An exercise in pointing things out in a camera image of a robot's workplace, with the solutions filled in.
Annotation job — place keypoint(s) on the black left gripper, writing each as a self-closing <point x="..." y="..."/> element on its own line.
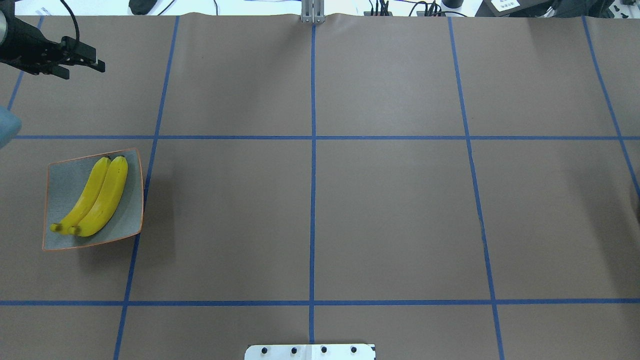
<point x="21" y="36"/>

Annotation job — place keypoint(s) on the yellow banana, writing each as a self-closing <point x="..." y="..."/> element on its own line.
<point x="87" y="198"/>
<point x="107" y="201"/>

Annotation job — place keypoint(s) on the grey square plate orange rim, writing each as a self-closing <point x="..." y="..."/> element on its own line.
<point x="65" y="182"/>

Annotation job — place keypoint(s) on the black computer mouse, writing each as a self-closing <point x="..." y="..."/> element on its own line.
<point x="141" y="7"/>

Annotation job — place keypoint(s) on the aluminium frame post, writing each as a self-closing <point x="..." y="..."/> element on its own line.
<point x="313" y="12"/>

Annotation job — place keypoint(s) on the white mounting base plate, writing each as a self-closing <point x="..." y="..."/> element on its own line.
<point x="327" y="351"/>

